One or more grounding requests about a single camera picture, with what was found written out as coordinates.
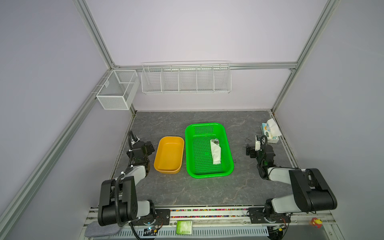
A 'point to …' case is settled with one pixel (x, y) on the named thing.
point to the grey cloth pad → (94, 229)
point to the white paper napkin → (216, 152)
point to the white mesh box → (119, 89)
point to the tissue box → (271, 130)
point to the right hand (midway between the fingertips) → (257, 144)
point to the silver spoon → (216, 141)
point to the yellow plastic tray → (169, 155)
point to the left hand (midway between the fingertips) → (141, 145)
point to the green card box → (184, 227)
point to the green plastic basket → (198, 152)
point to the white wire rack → (187, 77)
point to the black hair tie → (248, 139)
